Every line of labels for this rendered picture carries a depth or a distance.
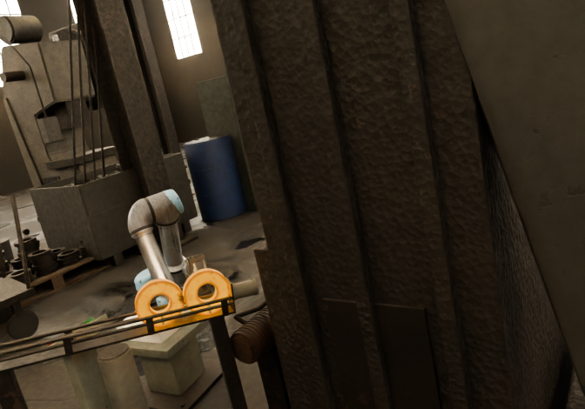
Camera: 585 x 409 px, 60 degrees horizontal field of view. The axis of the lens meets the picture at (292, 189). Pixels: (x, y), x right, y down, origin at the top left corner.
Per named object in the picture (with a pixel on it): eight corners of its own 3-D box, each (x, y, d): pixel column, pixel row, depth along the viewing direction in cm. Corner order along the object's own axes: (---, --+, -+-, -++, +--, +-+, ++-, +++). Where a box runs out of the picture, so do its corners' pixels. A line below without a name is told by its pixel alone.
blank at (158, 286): (180, 277, 166) (178, 273, 169) (131, 287, 161) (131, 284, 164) (187, 320, 169) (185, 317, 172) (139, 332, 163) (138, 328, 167)
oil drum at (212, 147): (262, 204, 585) (245, 129, 566) (229, 221, 539) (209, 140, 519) (225, 205, 620) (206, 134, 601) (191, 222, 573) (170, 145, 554)
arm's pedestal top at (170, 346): (117, 353, 239) (115, 345, 238) (162, 319, 266) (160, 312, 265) (169, 358, 223) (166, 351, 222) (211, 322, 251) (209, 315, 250)
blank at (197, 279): (226, 266, 171) (224, 264, 174) (180, 276, 166) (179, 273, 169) (232, 309, 174) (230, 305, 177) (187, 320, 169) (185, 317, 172)
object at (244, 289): (259, 297, 175) (257, 280, 174) (234, 303, 172) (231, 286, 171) (254, 291, 181) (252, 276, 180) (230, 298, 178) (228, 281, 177)
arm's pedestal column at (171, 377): (121, 405, 243) (105, 358, 237) (174, 358, 277) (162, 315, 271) (184, 417, 224) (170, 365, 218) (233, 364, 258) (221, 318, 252)
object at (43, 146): (27, 235, 696) (-44, 24, 635) (97, 207, 798) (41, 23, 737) (95, 232, 623) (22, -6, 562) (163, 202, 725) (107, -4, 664)
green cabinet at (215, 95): (226, 211, 585) (195, 83, 553) (262, 193, 640) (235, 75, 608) (258, 211, 557) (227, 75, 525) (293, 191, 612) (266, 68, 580)
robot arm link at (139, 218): (117, 204, 206) (165, 314, 200) (144, 195, 211) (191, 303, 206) (116, 211, 216) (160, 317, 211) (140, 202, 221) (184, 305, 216)
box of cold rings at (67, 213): (149, 224, 605) (129, 154, 586) (202, 224, 548) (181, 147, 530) (53, 266, 511) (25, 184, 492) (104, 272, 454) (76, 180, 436)
